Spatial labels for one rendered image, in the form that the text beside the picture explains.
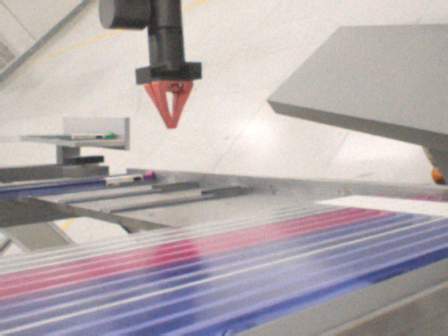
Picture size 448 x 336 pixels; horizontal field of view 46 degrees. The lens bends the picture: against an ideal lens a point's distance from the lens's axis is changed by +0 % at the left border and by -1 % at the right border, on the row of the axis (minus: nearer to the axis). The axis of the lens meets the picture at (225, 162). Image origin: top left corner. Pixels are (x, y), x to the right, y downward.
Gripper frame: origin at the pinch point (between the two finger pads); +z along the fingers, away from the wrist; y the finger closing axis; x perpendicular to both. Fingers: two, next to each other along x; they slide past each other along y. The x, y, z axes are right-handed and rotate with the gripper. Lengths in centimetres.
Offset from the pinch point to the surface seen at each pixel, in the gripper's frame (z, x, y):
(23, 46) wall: -139, 236, -750
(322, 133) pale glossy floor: 6, 108, -62
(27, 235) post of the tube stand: 20.4, -12.0, -36.9
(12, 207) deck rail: 10.8, -23.1, -8.0
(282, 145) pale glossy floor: 10, 103, -78
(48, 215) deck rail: 12.8, -17.9, -8.0
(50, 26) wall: -172, 281, -750
